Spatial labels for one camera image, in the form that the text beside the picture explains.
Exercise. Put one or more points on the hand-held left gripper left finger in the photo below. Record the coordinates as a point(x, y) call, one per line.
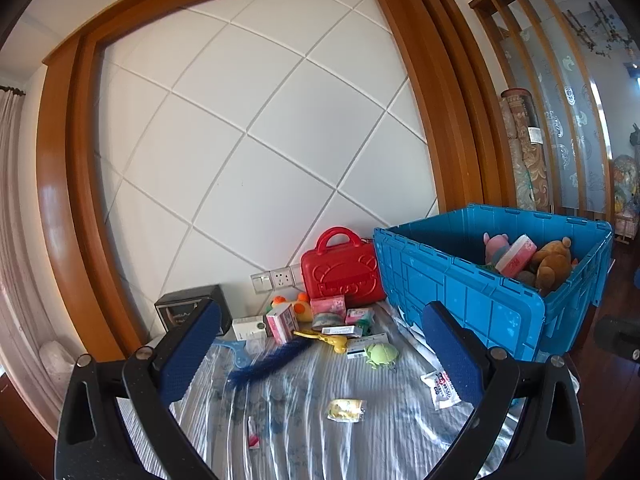
point(192, 355)

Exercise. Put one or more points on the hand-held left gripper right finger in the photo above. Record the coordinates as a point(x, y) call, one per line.
point(450, 355)

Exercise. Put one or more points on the blue plastic crate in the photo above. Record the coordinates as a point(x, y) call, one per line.
point(450, 280)

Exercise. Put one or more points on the blue bristle brush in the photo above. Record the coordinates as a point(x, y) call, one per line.
point(270, 365)

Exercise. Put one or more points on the clear tape roll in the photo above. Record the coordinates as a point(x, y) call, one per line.
point(325, 320)

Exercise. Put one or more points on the white printed sachet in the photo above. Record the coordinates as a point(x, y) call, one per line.
point(440, 390)

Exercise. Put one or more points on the light blue plastic massager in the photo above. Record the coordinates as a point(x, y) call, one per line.
point(240, 352)

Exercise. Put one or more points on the black gift box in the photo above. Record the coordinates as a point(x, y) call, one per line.
point(175, 310)

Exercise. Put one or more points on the small white box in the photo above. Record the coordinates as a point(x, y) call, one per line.
point(247, 329)

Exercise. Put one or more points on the green frog plush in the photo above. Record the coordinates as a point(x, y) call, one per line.
point(380, 355)

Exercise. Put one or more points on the small green bottle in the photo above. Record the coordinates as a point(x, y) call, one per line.
point(366, 329)

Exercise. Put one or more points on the white medicine box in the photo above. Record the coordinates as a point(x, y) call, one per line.
point(357, 346)

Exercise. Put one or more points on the pink white carton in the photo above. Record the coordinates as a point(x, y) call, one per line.
point(280, 322)

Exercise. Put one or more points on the pink green packet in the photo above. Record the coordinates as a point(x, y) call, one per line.
point(360, 315)

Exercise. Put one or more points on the small red white tube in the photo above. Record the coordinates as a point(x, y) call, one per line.
point(253, 432)

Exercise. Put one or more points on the flat white box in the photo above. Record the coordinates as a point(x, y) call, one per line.
point(340, 330)

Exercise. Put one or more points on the yellow plastic clip toy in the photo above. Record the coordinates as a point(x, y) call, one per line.
point(335, 342)

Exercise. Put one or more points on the pink plush toy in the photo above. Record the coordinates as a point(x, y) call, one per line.
point(495, 247)

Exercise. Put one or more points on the yellow snack packet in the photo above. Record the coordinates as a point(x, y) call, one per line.
point(345, 410)

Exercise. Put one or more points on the pink white round tub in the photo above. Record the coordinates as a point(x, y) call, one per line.
point(515, 255)

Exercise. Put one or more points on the yellow orange green plush toy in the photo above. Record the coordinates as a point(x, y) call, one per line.
point(302, 307)

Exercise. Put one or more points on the pink tissue pack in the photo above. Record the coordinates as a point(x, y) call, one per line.
point(327, 305)

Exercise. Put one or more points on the brown teddy bear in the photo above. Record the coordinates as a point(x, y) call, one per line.
point(550, 265)

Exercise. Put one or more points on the red toy suitcase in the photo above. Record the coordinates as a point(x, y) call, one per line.
point(340, 275)

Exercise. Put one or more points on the rolled patterned carpet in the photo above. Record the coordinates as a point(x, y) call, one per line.
point(525, 160)

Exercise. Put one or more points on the sheer curtain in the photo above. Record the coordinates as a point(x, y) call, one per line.
point(20, 210)

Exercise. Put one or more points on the wooden slat screen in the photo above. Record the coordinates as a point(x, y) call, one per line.
point(550, 40)

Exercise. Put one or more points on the wall light switch panel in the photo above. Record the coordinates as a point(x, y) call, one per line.
point(261, 283)

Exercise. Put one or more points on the white wall socket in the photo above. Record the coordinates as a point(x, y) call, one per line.
point(281, 277)

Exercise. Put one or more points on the beige wall socket panel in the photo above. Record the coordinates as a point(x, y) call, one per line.
point(296, 274)

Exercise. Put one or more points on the wooden wall frame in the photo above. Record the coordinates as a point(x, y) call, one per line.
point(55, 210)

